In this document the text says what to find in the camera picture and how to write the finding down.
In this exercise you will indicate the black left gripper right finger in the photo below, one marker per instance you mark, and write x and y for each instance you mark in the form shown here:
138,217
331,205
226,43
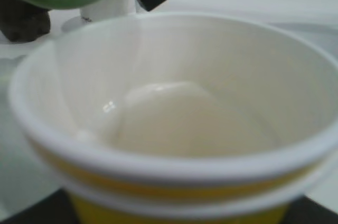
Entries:
307,211

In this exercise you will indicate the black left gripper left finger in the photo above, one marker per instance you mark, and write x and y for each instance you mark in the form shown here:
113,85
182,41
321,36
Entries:
54,209

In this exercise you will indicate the yellow paper cup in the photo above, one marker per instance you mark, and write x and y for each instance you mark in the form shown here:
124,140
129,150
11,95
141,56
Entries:
180,118

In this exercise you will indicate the white ceramic mug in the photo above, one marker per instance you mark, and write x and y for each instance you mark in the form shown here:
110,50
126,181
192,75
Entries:
106,9

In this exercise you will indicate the cola bottle red label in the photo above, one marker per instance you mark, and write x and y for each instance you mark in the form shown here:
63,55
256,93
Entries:
23,22

